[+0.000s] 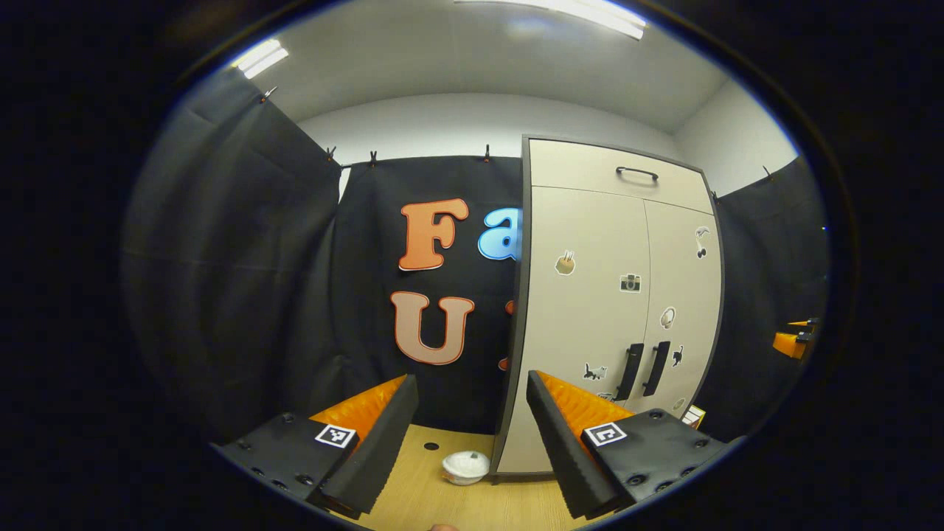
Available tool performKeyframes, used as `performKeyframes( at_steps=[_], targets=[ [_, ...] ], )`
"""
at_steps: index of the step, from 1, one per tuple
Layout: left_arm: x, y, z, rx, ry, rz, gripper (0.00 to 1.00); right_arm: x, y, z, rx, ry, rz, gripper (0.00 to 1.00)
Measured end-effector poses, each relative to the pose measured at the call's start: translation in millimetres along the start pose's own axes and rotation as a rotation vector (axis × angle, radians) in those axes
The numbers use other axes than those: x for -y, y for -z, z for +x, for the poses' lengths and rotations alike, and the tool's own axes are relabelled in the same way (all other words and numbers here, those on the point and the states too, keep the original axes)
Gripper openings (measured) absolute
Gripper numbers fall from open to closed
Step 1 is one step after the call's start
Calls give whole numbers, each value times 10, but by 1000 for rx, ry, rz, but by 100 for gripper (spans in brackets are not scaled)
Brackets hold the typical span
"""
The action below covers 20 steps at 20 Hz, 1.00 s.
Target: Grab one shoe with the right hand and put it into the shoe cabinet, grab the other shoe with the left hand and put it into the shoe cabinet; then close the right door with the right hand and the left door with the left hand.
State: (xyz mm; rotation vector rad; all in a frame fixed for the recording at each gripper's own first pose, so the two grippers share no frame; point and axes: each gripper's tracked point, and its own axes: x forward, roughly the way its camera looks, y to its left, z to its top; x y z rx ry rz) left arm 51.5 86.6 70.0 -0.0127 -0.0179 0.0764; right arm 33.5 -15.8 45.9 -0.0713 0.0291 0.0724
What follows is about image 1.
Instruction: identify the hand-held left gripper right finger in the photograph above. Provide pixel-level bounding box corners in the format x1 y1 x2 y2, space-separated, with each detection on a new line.
525 369 738 521

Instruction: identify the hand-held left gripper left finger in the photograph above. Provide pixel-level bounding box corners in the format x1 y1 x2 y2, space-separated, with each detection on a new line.
210 372 420 519

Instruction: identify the white cabinet door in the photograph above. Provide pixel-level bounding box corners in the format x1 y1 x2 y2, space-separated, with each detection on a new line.
498 186 651 475
634 199 723 417

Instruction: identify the white shoe cabinet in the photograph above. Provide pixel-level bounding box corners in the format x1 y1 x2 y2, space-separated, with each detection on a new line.
489 135 727 479

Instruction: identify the white cabinet drawer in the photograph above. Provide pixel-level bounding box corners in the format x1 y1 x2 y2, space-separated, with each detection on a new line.
530 139 715 215

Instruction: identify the white lidded bowl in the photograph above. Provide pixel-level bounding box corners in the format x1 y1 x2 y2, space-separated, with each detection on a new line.
441 451 491 486

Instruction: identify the black backdrop cloth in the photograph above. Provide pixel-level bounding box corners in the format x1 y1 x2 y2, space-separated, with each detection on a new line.
122 70 830 443

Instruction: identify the ceiling light panel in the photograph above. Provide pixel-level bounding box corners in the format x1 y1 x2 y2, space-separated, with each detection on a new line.
454 0 647 40
232 39 289 80

